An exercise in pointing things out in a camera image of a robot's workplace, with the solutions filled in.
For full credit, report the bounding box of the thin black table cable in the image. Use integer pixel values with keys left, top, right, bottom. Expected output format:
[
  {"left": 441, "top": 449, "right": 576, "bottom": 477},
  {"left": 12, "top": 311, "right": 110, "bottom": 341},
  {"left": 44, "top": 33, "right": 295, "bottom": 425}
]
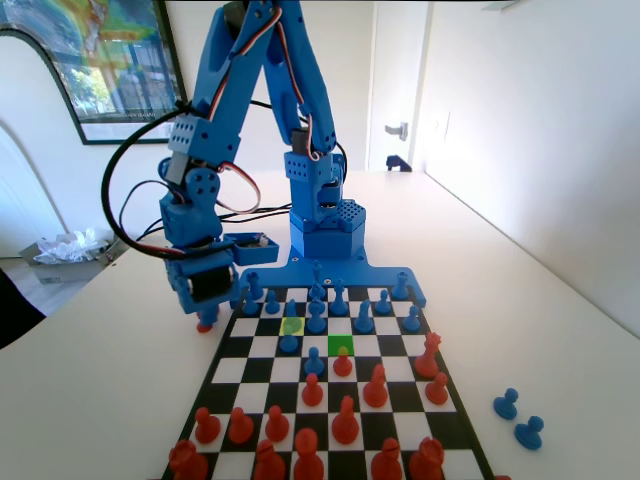
[
  {"left": 219, "top": 207, "right": 294, "bottom": 225},
  {"left": 137, "top": 202, "right": 294, "bottom": 242}
]

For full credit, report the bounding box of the red bishop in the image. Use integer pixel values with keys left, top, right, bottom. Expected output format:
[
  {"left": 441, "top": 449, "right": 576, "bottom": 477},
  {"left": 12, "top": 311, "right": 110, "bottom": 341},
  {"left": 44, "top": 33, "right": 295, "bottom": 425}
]
[
  {"left": 369, "top": 438, "right": 407, "bottom": 480},
  {"left": 253, "top": 439, "right": 289, "bottom": 480}
]

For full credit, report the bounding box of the cardboard box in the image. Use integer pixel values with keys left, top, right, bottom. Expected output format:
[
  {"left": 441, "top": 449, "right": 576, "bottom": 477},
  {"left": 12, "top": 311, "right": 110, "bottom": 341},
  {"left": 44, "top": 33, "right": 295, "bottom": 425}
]
[{"left": 18, "top": 228, "right": 132, "bottom": 286}]

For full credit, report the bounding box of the blue queen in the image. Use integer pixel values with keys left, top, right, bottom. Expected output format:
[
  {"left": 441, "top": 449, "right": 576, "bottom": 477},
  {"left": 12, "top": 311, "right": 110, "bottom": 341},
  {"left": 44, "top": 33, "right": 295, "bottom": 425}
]
[{"left": 329, "top": 279, "right": 350, "bottom": 317}]

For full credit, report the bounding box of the black and white chessboard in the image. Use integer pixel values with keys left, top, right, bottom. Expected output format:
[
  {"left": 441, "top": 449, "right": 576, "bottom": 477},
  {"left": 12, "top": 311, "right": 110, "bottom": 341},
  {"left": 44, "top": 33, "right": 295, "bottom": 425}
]
[{"left": 159, "top": 284, "right": 497, "bottom": 480}]

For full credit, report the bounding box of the black framed poster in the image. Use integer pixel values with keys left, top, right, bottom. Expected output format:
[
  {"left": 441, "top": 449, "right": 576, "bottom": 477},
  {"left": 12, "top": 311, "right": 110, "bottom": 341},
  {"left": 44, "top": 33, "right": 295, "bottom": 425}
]
[{"left": 0, "top": 0, "right": 199, "bottom": 147}]

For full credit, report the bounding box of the crumpled white plastic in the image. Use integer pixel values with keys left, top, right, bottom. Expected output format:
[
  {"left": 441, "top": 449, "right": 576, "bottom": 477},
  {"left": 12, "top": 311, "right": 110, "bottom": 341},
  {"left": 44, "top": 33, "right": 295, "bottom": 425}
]
[{"left": 33, "top": 227, "right": 114, "bottom": 265}]

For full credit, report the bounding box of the blue base plate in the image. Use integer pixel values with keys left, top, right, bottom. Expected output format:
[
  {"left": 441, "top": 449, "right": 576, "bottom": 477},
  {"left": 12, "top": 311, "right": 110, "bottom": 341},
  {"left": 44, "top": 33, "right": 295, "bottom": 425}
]
[{"left": 228, "top": 257, "right": 427, "bottom": 309}]

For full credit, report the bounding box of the red knight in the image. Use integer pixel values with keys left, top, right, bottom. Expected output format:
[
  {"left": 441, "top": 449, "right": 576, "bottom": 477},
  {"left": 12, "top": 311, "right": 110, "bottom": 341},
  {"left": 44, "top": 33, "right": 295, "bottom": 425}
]
[
  {"left": 362, "top": 363, "right": 389, "bottom": 409},
  {"left": 331, "top": 395, "right": 360, "bottom": 445}
]

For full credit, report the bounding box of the red king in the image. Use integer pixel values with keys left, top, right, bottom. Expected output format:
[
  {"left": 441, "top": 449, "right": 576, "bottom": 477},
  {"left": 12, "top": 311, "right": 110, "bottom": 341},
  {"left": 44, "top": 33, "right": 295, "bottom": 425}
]
[{"left": 292, "top": 428, "right": 325, "bottom": 480}]

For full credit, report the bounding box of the dark clothed person body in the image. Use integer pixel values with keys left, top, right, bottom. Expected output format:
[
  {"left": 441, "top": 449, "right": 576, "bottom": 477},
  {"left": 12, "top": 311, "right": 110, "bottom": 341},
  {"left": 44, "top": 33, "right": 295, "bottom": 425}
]
[{"left": 0, "top": 253, "right": 50, "bottom": 351}]

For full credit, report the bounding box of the thick black camera cable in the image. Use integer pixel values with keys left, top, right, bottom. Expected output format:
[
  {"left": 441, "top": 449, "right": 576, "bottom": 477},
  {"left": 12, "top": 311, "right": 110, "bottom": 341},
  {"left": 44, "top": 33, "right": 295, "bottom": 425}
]
[{"left": 101, "top": 99, "right": 201, "bottom": 260}]

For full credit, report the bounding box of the blue gripper camera box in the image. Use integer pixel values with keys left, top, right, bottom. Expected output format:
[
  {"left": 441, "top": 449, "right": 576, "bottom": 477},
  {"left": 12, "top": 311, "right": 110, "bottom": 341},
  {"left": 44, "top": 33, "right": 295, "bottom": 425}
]
[{"left": 232, "top": 231, "right": 280, "bottom": 266}]

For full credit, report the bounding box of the white door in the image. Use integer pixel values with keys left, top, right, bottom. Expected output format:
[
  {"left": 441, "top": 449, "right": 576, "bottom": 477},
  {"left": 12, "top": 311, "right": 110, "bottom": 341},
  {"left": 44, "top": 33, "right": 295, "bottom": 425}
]
[{"left": 367, "top": 0, "right": 432, "bottom": 174}]

